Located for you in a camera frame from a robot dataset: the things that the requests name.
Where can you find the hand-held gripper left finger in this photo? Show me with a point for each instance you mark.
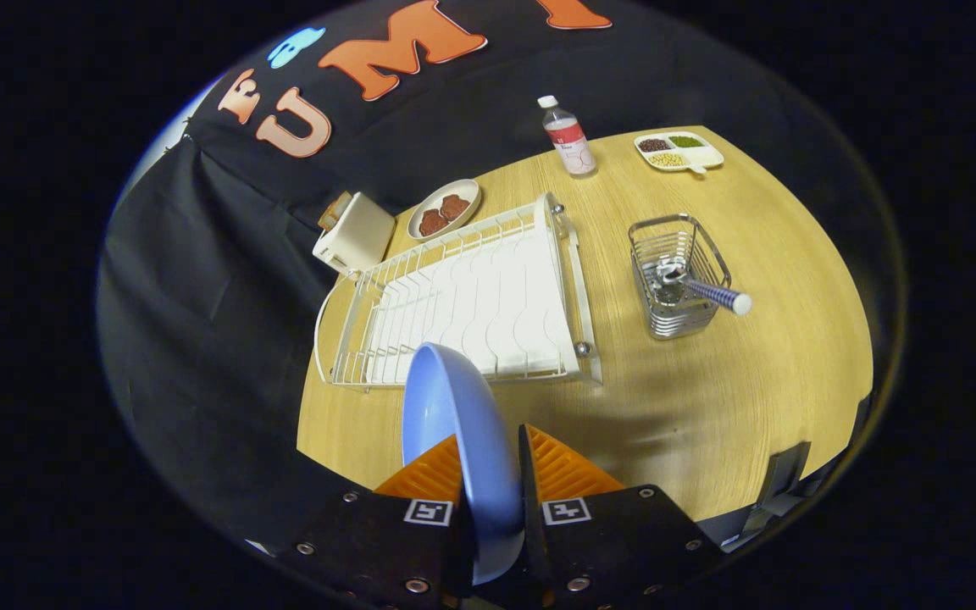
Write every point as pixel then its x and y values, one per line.
pixel 386 551

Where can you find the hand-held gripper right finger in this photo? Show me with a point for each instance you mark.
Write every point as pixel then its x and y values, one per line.
pixel 530 474

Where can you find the blue plate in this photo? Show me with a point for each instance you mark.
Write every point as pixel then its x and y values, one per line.
pixel 463 424

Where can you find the beige oval dish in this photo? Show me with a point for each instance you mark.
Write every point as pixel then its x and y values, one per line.
pixel 464 191

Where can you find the brown meat patty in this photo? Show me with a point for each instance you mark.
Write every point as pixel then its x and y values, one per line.
pixel 432 223
pixel 454 207

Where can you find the black backdrop cloth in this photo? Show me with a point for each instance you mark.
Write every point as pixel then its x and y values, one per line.
pixel 200 339

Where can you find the white toaster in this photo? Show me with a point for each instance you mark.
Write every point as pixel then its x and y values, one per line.
pixel 361 237

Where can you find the brown toast slice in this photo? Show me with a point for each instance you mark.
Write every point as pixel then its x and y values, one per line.
pixel 329 218
pixel 340 203

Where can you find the clear bottle red label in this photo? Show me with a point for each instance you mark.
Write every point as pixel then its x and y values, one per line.
pixel 571 144

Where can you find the yellow beans pile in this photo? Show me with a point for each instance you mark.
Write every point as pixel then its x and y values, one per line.
pixel 667 159

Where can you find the brown beans pile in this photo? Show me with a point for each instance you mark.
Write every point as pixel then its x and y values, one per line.
pixel 654 145

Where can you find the white divided tray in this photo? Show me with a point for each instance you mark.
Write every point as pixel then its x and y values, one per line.
pixel 707 156

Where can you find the green beans pile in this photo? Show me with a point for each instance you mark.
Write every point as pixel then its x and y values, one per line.
pixel 685 141

